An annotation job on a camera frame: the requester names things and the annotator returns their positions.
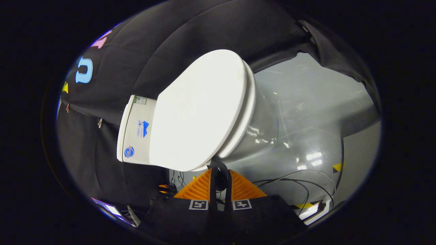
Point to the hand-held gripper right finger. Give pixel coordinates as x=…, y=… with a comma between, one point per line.
x=228, y=190

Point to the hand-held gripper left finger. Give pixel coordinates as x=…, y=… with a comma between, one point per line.
x=213, y=190

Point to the white ceramic toilet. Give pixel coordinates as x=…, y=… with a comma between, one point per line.
x=136, y=136

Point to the yellow black floor tape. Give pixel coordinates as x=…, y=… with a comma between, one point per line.
x=337, y=167
x=306, y=205

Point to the bright screen device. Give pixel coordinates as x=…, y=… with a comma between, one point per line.
x=114, y=211

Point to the silver cloth clip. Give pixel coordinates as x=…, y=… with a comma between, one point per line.
x=99, y=122

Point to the black backdrop cloth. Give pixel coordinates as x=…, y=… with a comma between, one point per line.
x=163, y=44

